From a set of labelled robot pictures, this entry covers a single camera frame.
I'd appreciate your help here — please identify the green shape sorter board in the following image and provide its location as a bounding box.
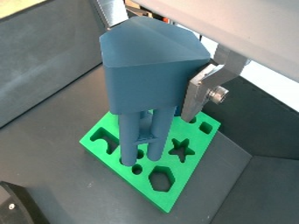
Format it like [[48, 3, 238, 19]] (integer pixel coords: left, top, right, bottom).
[[78, 113, 220, 213]]

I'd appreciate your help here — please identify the blue three prong object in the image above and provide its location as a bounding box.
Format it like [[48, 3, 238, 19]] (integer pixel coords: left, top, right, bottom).
[[98, 17, 210, 166]]

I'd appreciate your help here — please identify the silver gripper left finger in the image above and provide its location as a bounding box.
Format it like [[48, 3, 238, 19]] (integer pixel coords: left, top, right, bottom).
[[94, 0, 128, 30]]

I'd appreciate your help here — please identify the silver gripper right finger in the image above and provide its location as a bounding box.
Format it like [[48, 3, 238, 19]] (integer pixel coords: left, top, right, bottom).
[[181, 45, 248, 123]]

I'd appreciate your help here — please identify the black curved fixture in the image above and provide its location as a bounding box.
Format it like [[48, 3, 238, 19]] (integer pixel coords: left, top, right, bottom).
[[0, 181, 50, 224]]

